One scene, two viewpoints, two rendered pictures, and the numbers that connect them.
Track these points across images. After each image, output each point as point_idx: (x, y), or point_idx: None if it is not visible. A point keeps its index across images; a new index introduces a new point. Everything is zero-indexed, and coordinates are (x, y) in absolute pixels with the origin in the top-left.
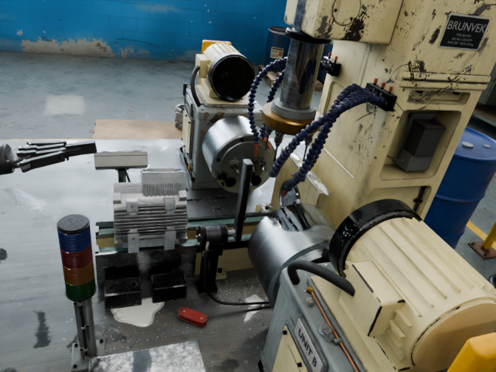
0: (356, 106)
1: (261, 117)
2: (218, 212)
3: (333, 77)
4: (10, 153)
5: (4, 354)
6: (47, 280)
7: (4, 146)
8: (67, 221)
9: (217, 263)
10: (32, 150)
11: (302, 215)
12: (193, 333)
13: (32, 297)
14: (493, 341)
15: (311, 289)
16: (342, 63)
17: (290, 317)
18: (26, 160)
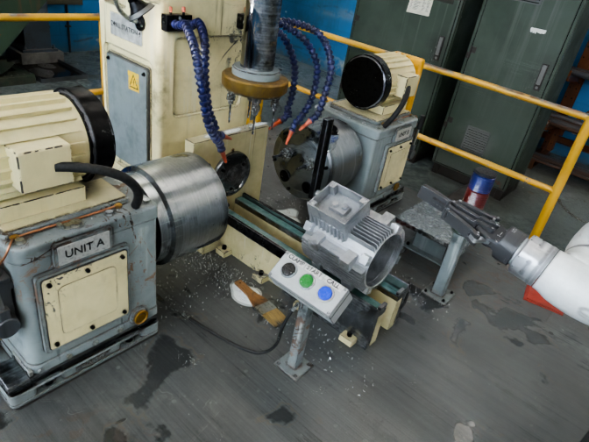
0: (218, 45)
1: (275, 95)
2: (196, 287)
3: (177, 33)
4: (502, 235)
5: (492, 334)
6: (431, 362)
7: (512, 226)
8: (489, 173)
9: None
10: (482, 217)
11: (320, 125)
12: None
13: (452, 358)
14: (417, 57)
15: (384, 122)
16: (187, 11)
17: (385, 146)
18: (493, 217)
